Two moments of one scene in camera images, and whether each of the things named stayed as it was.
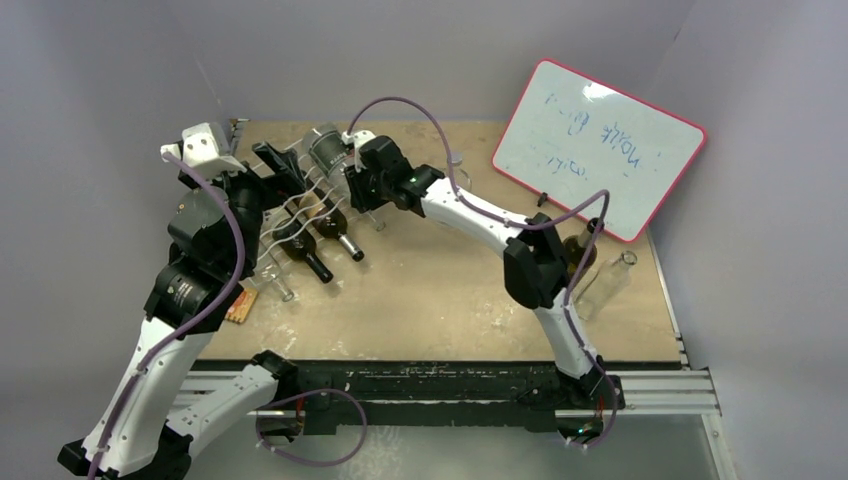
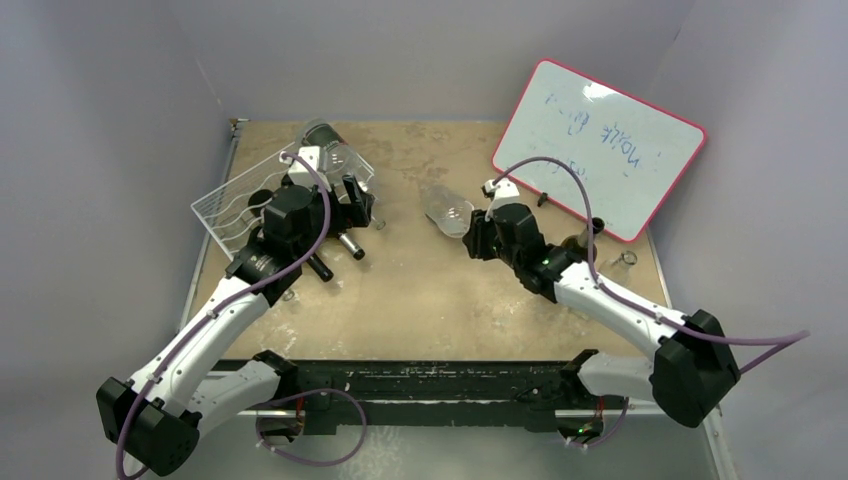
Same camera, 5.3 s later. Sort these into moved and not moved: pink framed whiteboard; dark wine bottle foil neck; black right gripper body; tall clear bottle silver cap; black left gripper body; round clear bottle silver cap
Moved: black right gripper body; black left gripper body; round clear bottle silver cap
Not moved: pink framed whiteboard; dark wine bottle foil neck; tall clear bottle silver cap
